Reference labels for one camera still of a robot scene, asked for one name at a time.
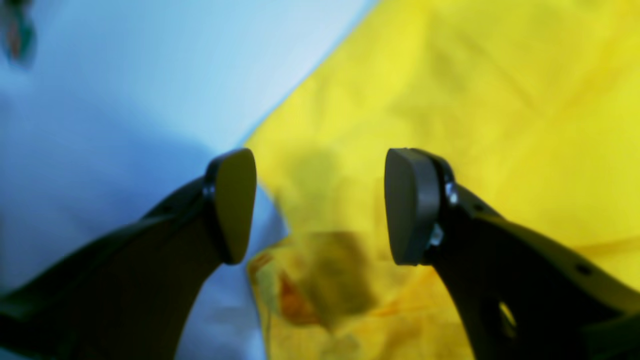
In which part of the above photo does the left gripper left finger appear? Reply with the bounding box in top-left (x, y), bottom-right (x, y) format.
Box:
top-left (0, 148), bottom-right (258, 360)

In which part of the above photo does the orange t-shirt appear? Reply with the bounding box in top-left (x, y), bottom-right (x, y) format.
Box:
top-left (246, 0), bottom-right (640, 360)

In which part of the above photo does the green tape roll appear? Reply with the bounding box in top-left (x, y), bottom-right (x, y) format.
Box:
top-left (0, 0), bottom-right (37, 68)

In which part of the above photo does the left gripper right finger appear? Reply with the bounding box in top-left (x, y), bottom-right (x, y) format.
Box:
top-left (384, 148), bottom-right (640, 360)

